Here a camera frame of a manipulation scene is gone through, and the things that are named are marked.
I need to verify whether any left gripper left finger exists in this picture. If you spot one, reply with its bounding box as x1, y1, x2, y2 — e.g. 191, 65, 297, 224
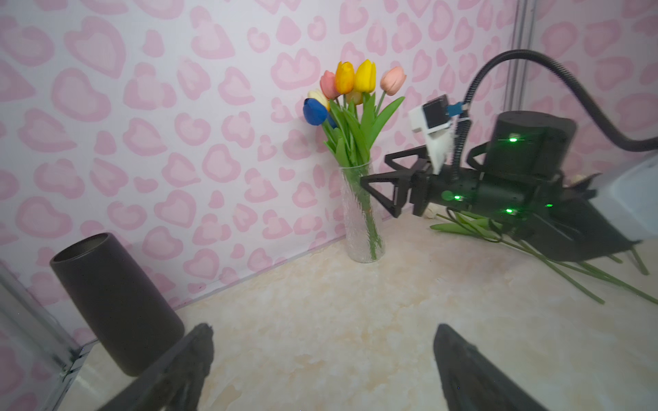
99, 323, 214, 411

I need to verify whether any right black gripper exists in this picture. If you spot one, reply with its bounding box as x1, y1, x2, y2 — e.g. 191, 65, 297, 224
360, 111, 577, 221

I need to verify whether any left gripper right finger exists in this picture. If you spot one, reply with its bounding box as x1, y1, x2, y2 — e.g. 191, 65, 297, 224
434, 324, 547, 411

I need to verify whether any clear glass vase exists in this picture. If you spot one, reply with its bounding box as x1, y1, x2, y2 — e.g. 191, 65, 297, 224
340, 164, 385, 264

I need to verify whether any black cone vase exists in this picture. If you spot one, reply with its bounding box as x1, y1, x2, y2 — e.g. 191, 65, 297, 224
50, 233, 185, 377

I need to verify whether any light pink tulip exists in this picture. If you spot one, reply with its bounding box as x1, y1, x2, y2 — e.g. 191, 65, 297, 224
369, 65, 408, 135

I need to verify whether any bright yellow tulip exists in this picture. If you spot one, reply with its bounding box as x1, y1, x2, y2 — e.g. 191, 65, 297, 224
354, 60, 377, 121
335, 62, 356, 108

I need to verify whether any yellow white tulip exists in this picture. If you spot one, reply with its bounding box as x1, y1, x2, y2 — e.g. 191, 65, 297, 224
308, 89, 331, 111

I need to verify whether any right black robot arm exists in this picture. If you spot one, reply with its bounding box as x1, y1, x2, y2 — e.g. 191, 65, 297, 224
361, 111, 657, 262

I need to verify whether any bunch of artificial tulips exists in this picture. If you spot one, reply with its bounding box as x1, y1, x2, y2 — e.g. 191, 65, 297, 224
423, 208, 657, 305

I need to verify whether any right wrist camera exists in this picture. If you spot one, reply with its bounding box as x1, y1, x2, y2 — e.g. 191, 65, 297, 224
408, 95, 464, 175

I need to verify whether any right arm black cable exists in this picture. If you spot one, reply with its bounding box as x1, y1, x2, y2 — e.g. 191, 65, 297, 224
449, 48, 658, 178

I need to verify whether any left corner aluminium post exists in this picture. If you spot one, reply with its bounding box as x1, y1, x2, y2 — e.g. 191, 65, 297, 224
1, 265, 92, 410

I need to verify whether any corner aluminium post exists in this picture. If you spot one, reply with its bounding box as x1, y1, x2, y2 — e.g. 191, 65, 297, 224
503, 0, 538, 111
1, 265, 92, 410

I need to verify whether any right corner aluminium post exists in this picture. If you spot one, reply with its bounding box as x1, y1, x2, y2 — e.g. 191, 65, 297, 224
503, 0, 538, 111

